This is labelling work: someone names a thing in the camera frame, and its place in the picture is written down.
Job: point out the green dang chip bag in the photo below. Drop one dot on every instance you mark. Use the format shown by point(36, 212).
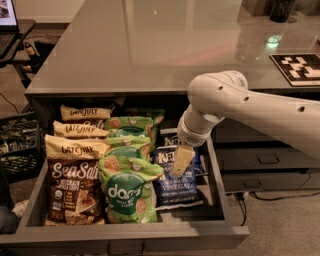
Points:
point(129, 125)
point(130, 146)
point(127, 183)

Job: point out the rear green Dang chip bag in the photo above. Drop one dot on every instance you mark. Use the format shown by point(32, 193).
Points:
point(129, 125)

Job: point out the farthest green chip bag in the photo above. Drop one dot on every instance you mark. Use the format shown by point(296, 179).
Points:
point(156, 114)

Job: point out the open grey top drawer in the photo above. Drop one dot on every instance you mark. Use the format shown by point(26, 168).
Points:
point(206, 227)

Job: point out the grey upper right drawer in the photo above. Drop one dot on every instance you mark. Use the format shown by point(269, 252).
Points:
point(231, 131)

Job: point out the laptop computer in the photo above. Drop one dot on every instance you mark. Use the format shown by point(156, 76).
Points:
point(8, 26)

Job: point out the black white marker board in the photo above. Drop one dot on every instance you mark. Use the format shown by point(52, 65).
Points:
point(300, 69)

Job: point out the middle Late July chip bag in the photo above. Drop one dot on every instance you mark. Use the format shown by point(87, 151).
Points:
point(78, 131)

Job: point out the late july chip bag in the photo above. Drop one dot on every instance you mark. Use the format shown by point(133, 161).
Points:
point(78, 131)
point(70, 113)

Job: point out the blue kettle chip bag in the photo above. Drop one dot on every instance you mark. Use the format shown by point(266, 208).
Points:
point(174, 192)
point(170, 138)

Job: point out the front brown Late July bag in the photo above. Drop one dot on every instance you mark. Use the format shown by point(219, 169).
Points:
point(75, 193)

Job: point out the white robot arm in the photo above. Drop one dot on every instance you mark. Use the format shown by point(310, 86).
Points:
point(214, 97)

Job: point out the front green Dang chip bag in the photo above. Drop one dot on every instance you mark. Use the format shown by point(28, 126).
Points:
point(127, 183)

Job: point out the middle green Dang chip bag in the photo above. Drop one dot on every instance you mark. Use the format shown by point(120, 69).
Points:
point(130, 146)

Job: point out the dark cylindrical container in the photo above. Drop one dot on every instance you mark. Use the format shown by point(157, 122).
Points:
point(281, 10)

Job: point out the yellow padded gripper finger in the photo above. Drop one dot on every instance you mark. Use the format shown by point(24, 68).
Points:
point(183, 157)

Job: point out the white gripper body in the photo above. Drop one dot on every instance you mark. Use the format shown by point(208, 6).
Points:
point(190, 132)

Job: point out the grey closed middle drawer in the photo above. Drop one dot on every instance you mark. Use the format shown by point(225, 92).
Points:
point(264, 158)

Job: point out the black plastic crate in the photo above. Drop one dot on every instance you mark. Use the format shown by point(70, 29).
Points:
point(20, 156)

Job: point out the rear Late July chip bag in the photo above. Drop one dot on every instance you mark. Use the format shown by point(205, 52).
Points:
point(70, 113)

